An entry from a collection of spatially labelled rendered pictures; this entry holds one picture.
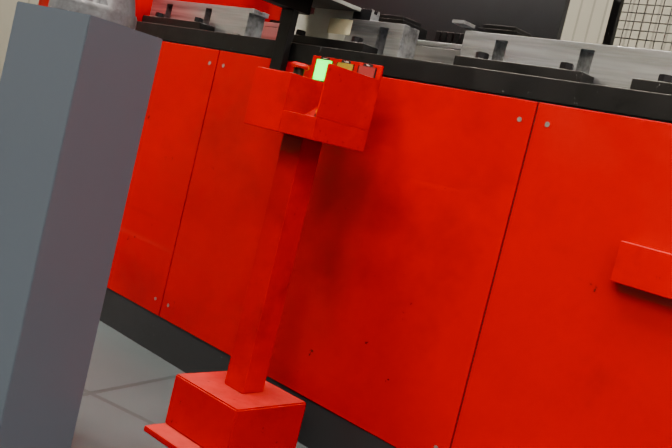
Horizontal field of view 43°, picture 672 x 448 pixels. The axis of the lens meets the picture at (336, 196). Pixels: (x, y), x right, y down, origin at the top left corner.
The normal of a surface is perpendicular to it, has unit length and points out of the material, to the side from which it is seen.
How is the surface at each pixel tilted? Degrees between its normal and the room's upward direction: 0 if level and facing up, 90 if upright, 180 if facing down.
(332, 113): 90
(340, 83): 90
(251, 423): 90
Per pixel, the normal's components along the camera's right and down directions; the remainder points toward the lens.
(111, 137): 0.85, 0.24
